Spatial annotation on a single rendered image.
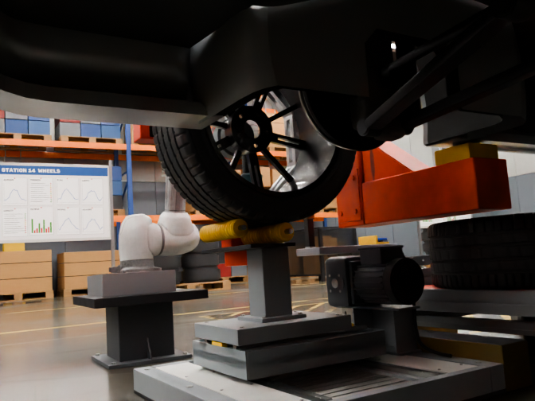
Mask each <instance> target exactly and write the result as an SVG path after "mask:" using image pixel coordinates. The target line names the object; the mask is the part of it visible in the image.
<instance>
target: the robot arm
mask: <svg viewBox="0 0 535 401"><path fill-rule="evenodd" d="M168 178H169V177H166V198H165V212H163V213H162V214H161V215H160V217H159V220H158V223H157V224H155V223H152V219H151V218H150V217H149V216H147V215H145V214H135V215H130V216H126V217H125V219H124V220H123V222H122V223H121V226H120V230H119V258H120V265H118V266H117V267H109V269H108V271H109V273H113V274H117V273H129V272H142V271H161V270H162V268H161V267H155V266H154V256H156V255H165V256H168V255H182V254H185V253H187V252H190V251H192V250H193V249H195V248H196V246H197V245H198V244H199V240H200V236H199V231H198V229H197V227H196V226H195V225H194V224H192V222H191V219H190V216H189V214H188V213H187V212H185V199H183V198H182V197H181V195H180V193H178V192H177V191H176V189H175V188H174V185H172V184H171V183H170V181H169V179H168Z"/></svg>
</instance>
